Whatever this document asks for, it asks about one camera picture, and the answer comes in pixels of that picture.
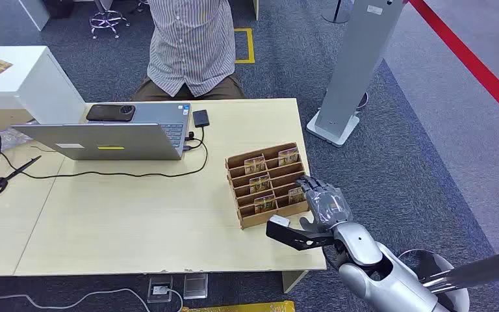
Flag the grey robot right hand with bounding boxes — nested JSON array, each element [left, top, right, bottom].
[[294, 175, 355, 233]]

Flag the wooden card holder rack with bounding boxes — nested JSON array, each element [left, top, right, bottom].
[[225, 142, 311, 230]]

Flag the person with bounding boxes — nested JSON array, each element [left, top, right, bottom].
[[131, 0, 247, 102]]

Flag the table leg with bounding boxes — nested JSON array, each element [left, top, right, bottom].
[[281, 270, 309, 294]]

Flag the yellow floor strip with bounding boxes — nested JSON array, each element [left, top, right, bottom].
[[180, 300, 296, 312]]

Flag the grey kiosk pillar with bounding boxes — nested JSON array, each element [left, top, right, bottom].
[[306, 0, 405, 148]]

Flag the metal floor socket plate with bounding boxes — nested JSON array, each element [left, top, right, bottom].
[[183, 274, 209, 300]]

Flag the black external drive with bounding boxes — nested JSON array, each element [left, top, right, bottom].
[[192, 109, 211, 128]]

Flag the silver metal rod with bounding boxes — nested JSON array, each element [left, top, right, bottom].
[[419, 246, 499, 295]]

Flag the floor socket with plug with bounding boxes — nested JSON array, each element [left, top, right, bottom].
[[147, 275, 174, 304]]

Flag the red floor tape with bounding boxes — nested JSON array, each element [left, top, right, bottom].
[[409, 0, 499, 132]]

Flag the silver laptop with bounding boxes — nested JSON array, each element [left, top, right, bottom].
[[12, 102, 192, 161]]

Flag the black smartphone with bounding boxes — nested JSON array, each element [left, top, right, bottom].
[[86, 104, 136, 123]]

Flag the black scissors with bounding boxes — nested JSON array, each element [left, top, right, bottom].
[[0, 155, 42, 199]]

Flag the white cabinet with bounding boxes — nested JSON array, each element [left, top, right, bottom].
[[0, 45, 87, 130]]

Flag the clear plastic bottle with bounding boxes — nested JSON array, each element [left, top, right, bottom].
[[0, 127, 33, 152]]

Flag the white furniture panel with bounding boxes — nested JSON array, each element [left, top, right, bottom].
[[17, 0, 50, 32]]

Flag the short black drive cable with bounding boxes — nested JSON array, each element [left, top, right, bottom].
[[185, 125, 205, 143]]

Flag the long black power cable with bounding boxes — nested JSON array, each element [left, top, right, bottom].
[[0, 128, 209, 180]]

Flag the white floor cable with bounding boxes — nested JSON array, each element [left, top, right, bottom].
[[0, 287, 185, 312]]

